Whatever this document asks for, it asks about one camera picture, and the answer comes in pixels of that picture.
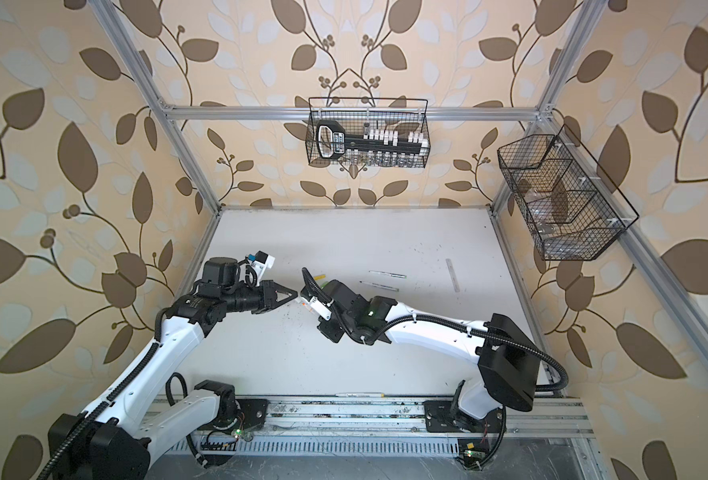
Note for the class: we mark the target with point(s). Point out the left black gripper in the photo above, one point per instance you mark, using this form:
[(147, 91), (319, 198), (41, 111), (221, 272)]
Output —
[(268, 295)]

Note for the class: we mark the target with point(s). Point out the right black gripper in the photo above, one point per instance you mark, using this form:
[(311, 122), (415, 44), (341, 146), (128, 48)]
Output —
[(332, 334)]

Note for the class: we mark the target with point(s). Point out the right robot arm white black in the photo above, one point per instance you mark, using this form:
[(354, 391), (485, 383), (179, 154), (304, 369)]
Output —
[(512, 369)]

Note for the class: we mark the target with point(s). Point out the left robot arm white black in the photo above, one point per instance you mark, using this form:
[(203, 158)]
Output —
[(112, 438)]

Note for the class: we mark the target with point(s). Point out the black tool in basket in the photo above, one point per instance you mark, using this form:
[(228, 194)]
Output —
[(333, 141)]

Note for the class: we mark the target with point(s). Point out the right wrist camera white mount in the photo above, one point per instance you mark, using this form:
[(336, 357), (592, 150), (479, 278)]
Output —
[(319, 307)]

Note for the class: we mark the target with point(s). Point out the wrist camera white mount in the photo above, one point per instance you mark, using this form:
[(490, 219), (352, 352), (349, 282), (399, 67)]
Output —
[(260, 262), (319, 307)]

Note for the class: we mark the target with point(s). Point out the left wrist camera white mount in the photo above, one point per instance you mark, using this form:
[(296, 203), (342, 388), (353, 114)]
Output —
[(260, 262)]

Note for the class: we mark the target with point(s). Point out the pen lying on rail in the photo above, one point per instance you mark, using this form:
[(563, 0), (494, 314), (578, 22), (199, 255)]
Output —
[(360, 395)]

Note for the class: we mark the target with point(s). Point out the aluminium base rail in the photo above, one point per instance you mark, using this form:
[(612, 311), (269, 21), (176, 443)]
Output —
[(404, 416)]

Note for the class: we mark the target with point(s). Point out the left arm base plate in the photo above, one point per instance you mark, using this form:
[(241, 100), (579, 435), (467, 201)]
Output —
[(249, 414)]

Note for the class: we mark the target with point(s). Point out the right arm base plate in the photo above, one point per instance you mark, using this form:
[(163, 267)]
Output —
[(443, 416)]

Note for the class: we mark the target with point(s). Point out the back black wire basket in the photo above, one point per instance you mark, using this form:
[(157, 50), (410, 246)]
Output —
[(402, 113)]

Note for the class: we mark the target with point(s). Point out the black wire basket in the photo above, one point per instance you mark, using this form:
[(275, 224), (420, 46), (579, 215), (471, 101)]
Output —
[(402, 113), (571, 205)]

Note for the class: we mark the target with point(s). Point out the right black wire basket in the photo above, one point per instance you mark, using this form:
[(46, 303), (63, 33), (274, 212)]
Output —
[(571, 205)]

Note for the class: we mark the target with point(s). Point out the aluminium frame left post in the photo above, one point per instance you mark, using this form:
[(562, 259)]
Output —
[(108, 17)]

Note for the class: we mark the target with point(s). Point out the aluminium frame post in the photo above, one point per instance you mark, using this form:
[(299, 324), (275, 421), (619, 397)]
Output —
[(108, 17), (541, 119)]

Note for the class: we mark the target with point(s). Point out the aluminium frame right post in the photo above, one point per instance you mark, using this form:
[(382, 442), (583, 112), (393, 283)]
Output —
[(541, 119)]

